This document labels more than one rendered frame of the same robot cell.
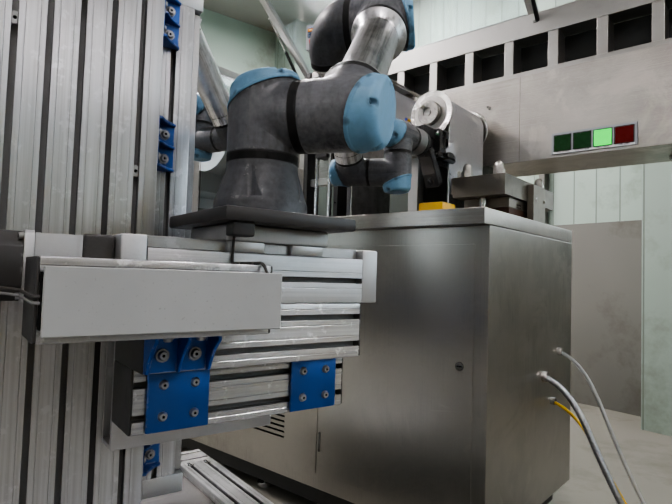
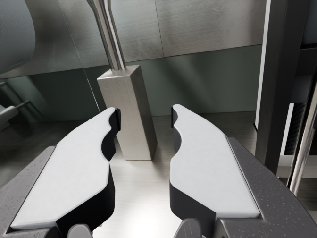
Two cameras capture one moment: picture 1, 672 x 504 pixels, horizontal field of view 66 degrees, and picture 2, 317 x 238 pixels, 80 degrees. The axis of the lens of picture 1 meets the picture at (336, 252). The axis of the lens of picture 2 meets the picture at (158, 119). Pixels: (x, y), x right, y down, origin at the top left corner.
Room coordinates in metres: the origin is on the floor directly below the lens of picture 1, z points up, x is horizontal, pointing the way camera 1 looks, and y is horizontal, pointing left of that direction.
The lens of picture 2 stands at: (1.69, 0.32, 1.29)
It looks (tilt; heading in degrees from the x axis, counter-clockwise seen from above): 30 degrees down; 337
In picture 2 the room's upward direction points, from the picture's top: 12 degrees counter-clockwise
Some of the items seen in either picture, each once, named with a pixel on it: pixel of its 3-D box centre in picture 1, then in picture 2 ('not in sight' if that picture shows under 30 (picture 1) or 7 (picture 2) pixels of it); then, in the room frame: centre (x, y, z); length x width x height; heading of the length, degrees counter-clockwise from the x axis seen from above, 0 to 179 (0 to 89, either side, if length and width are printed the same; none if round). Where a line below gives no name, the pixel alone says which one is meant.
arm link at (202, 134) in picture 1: (203, 141); not in sight; (1.53, 0.40, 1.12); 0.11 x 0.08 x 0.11; 63
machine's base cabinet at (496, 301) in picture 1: (243, 341); not in sight; (2.28, 0.39, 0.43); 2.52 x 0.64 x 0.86; 49
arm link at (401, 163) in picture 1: (391, 172); not in sight; (1.39, -0.14, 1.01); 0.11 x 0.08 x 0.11; 75
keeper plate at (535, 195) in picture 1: (537, 204); not in sight; (1.59, -0.61, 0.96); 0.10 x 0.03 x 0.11; 139
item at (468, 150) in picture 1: (466, 162); not in sight; (1.68, -0.42, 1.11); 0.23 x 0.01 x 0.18; 139
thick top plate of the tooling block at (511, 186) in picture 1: (506, 195); not in sight; (1.63, -0.53, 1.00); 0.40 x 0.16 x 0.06; 139
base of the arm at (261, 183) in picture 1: (261, 187); not in sight; (0.84, 0.12, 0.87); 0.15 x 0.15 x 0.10
